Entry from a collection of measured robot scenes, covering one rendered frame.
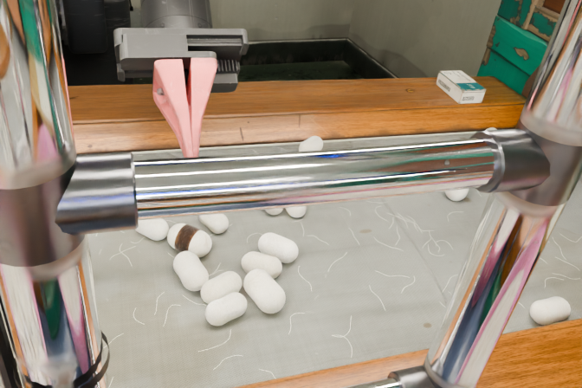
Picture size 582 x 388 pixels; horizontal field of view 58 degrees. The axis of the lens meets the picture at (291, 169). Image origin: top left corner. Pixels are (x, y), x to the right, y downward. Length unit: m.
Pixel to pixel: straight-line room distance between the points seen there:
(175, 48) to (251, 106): 0.21
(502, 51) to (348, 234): 0.45
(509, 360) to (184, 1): 0.35
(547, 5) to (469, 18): 1.34
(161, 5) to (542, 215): 0.34
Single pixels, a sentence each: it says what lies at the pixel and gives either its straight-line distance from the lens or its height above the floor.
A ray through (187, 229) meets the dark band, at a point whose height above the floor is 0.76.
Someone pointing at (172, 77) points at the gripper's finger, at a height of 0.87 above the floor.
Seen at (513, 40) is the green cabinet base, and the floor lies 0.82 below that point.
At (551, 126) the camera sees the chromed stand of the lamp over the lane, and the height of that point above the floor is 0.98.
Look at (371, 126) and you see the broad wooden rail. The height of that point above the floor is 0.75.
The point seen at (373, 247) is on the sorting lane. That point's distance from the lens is 0.47.
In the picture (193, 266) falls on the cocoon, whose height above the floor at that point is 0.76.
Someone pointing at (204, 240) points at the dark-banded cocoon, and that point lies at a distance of 0.42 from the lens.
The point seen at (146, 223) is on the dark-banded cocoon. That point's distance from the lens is 0.45.
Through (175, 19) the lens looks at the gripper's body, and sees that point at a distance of 0.43.
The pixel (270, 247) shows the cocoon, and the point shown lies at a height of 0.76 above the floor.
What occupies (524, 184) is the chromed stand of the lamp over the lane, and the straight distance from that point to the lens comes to 0.17.
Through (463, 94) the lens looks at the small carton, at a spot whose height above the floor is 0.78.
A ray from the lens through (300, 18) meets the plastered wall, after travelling 2.75.
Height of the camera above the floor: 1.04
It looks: 33 degrees down
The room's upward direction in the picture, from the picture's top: 7 degrees clockwise
